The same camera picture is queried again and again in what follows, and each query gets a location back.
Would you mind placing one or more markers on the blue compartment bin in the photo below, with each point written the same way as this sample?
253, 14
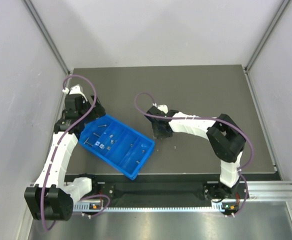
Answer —
121, 155

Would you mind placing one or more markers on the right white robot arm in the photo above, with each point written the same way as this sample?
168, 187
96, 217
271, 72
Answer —
227, 143

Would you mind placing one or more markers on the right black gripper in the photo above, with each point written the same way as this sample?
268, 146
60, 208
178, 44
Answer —
161, 130

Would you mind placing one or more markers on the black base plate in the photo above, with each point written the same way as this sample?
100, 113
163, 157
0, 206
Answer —
116, 190

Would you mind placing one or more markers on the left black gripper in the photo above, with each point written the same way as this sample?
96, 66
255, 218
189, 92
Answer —
96, 110

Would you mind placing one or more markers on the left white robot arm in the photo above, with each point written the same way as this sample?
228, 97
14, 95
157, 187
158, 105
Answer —
49, 198

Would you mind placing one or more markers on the slotted cable duct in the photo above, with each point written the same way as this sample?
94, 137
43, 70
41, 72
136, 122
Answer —
95, 206

